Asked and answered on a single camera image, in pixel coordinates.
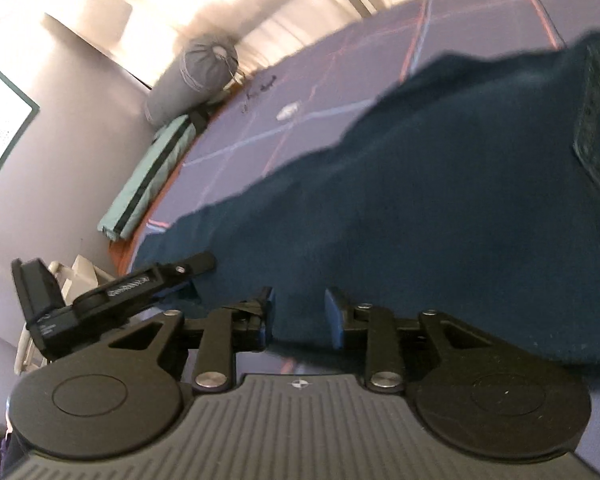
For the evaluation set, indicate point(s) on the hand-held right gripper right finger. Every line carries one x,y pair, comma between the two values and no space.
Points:
334,320

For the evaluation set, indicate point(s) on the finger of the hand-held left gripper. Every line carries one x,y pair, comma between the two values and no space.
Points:
180,297
197,265

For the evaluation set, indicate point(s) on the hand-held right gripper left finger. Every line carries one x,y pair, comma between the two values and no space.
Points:
264,327

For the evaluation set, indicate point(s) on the dark blue jeans pants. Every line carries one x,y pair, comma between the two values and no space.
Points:
405,185

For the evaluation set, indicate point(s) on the green folded mat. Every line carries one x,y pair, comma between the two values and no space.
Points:
150,175

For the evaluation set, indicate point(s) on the small white paper tag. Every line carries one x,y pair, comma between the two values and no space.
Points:
288,112

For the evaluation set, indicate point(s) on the grey bolster pillow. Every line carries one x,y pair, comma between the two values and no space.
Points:
192,77

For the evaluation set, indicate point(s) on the dark thread scrap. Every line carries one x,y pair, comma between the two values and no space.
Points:
265,85

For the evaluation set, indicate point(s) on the green framed white board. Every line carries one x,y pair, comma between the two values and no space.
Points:
0,120

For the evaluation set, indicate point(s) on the cream sheer curtain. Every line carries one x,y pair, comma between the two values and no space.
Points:
180,0

